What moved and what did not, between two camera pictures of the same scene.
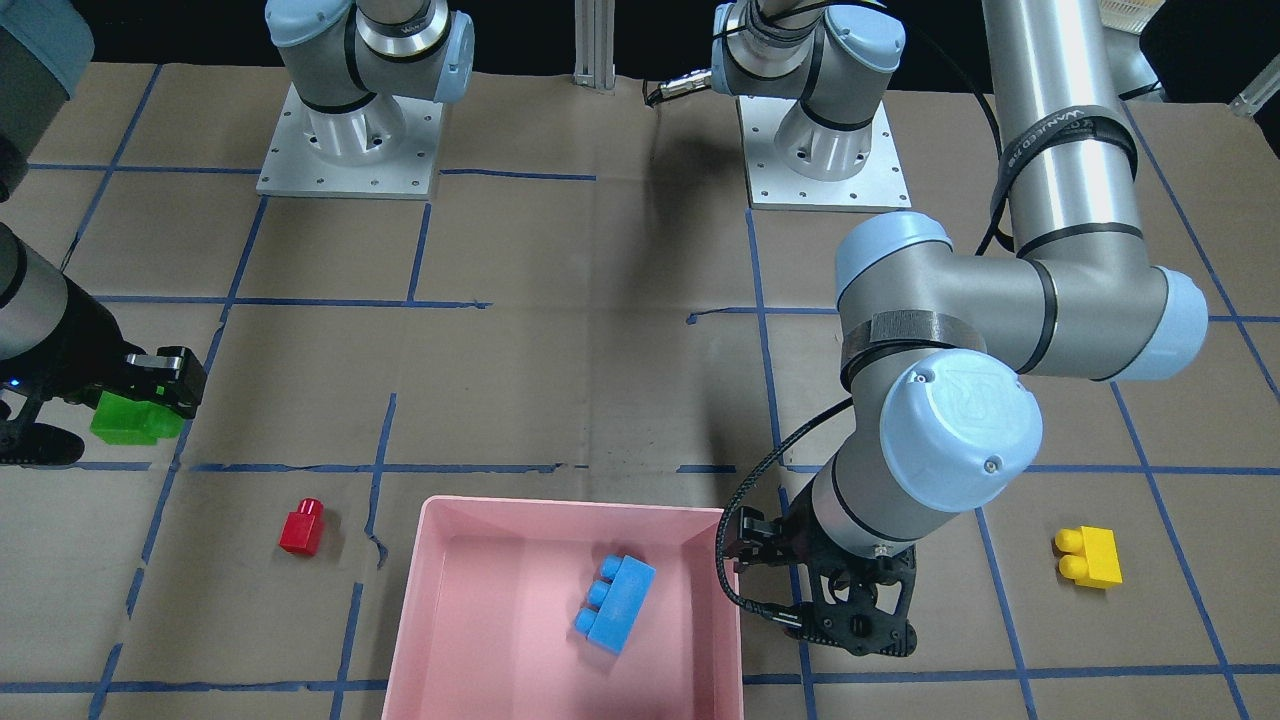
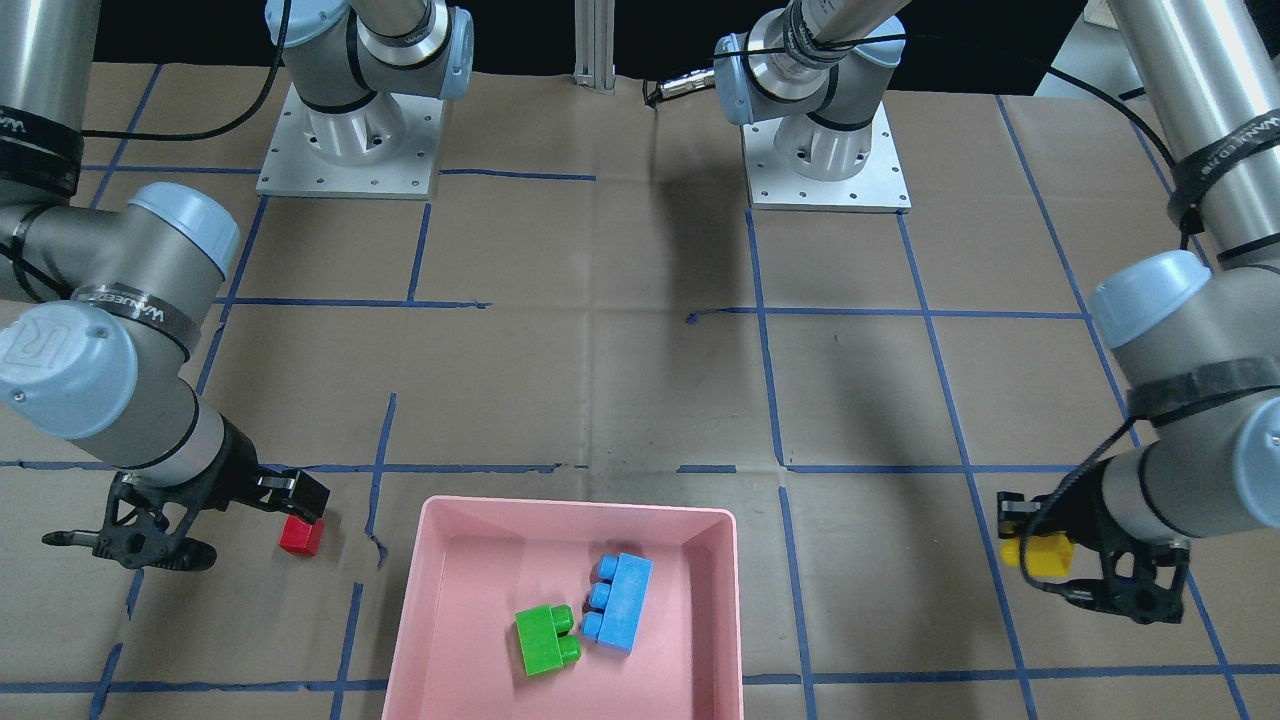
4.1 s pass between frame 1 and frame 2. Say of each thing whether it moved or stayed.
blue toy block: stayed
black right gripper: moved
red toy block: stayed
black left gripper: moved
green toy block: moved
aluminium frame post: stayed
